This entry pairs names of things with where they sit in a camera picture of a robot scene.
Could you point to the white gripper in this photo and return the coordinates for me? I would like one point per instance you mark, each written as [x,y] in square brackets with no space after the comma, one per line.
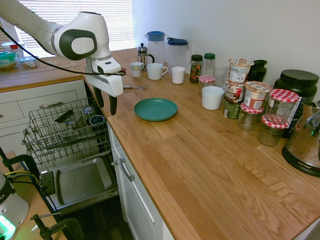
[110,83]

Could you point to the silver metal fork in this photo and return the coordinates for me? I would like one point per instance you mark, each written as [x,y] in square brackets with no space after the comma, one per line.
[136,87]

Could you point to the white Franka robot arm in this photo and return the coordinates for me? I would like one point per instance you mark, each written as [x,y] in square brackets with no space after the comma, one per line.
[82,32]

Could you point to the open dishwasher door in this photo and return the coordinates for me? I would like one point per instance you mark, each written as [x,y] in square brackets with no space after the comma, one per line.
[80,182]

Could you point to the dark blue cup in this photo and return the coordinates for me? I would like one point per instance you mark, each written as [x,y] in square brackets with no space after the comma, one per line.
[97,120]

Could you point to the shiny metal cup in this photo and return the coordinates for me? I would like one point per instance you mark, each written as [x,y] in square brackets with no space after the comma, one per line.
[88,112]

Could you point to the small patterned white cup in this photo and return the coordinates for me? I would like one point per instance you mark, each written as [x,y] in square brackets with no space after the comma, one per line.
[136,70]

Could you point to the black kitchen utensil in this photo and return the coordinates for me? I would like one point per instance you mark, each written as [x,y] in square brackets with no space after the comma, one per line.
[63,116]

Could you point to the teal green plate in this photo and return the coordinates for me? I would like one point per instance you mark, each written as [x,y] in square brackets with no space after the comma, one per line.
[155,109]

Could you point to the glass French press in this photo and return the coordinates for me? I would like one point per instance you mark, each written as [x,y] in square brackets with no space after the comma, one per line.
[143,56]

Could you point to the tall blue-lidded plastic pitcher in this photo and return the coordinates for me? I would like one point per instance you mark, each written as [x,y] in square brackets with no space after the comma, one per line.
[155,48]

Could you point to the white ribbed cup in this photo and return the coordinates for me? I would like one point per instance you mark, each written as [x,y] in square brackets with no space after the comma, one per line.
[178,75]

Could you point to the wide blue-lidded plastic pitcher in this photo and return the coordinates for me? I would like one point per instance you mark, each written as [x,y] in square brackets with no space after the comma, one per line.
[178,56]

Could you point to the small blue-lidded container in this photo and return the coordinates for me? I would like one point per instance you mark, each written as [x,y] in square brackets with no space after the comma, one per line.
[29,62]

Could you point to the black-lidded spice jar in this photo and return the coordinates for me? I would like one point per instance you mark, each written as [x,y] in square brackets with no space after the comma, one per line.
[196,70]

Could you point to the dark green C-clamp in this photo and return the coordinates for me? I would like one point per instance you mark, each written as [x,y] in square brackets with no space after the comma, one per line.
[63,226]
[23,161]

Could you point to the small checkered-lid glass jar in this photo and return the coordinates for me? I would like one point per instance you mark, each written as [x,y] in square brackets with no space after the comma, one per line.
[206,80]

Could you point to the plain white cup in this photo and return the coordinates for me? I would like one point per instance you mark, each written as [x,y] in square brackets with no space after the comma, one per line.
[212,98]

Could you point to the green-lidded food container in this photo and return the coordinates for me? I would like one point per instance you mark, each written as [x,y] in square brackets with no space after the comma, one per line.
[7,58]

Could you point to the green-lidded spice jar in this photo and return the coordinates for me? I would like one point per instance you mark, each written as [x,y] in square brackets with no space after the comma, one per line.
[209,63]

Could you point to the white-lidded clear container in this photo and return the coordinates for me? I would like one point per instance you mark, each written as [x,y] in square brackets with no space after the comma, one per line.
[11,46]

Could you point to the clear drinking glass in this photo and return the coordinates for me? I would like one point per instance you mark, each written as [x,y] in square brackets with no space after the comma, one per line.
[221,73]

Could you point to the green tin can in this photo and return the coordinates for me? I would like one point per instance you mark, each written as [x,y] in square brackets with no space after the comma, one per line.
[231,110]

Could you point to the brown chocolate oatmeal cup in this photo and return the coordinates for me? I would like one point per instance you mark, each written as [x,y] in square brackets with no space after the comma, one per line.
[234,92]

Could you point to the white blue oatmeal cup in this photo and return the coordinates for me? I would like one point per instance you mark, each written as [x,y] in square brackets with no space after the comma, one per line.
[239,71]

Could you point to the medium checkered-lid glass jar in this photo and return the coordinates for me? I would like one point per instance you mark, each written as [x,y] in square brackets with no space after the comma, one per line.
[248,118]

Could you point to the red oatmeal cup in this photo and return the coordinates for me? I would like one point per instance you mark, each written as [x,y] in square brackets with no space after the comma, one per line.
[255,96]

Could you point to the black shaker bottle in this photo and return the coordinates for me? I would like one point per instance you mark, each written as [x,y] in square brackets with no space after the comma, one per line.
[258,71]

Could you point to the faceted checkered-lid glass jar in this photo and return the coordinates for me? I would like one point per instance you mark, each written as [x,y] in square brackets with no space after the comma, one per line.
[271,133]

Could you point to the large checkered-lid glass jar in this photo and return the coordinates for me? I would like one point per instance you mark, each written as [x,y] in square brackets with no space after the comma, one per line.
[281,105]

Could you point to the large black protein tub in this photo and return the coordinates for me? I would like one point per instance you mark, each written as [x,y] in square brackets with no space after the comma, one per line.
[297,82]

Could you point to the stainless steel electric kettle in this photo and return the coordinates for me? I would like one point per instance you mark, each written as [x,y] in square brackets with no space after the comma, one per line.
[303,140]

